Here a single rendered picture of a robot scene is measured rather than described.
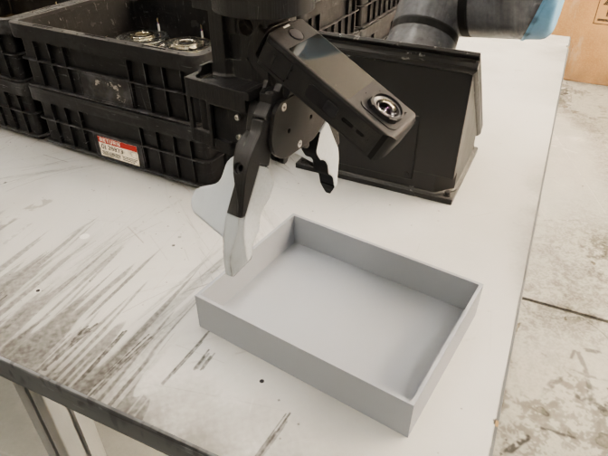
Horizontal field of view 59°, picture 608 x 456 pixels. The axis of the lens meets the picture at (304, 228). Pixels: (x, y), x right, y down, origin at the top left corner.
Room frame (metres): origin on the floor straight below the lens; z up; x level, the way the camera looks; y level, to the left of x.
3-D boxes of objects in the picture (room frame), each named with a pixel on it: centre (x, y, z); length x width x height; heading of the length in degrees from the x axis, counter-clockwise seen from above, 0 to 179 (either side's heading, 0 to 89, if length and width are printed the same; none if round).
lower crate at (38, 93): (0.96, 0.25, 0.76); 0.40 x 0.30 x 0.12; 62
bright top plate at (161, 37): (1.07, 0.32, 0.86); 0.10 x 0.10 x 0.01
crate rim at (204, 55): (0.96, 0.25, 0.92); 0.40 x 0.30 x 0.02; 62
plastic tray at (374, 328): (0.46, -0.04, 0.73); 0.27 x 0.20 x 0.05; 57
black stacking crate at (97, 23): (0.96, 0.25, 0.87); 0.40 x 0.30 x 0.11; 62
